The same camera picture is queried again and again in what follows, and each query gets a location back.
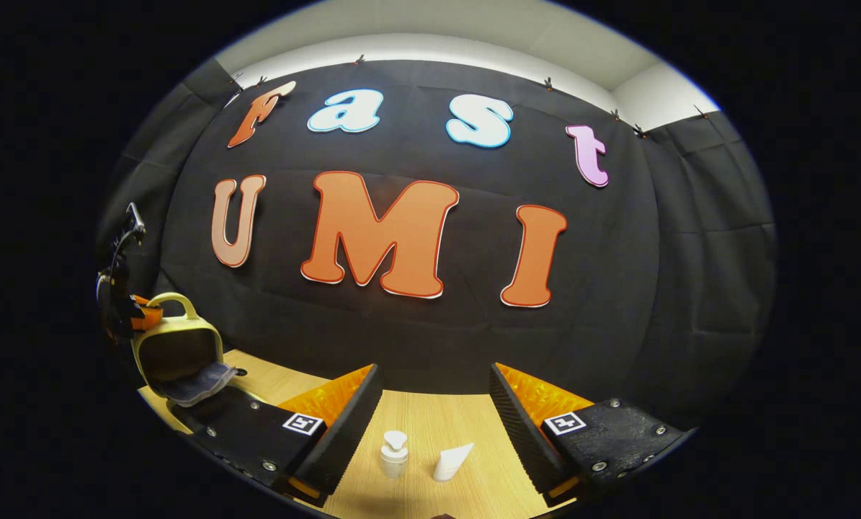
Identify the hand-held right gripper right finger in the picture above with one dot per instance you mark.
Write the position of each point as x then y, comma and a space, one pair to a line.
524, 440

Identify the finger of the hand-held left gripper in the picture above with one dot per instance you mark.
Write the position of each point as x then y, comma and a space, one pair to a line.
145, 313

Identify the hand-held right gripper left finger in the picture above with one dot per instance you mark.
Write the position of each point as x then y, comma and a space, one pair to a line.
347, 432

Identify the pale yellow suitcase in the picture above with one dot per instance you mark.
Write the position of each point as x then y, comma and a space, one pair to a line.
178, 353

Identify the white pump bottle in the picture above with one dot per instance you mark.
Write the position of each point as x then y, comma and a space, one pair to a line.
393, 461

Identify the white squeeze tube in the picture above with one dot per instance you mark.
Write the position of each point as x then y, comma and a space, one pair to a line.
450, 463

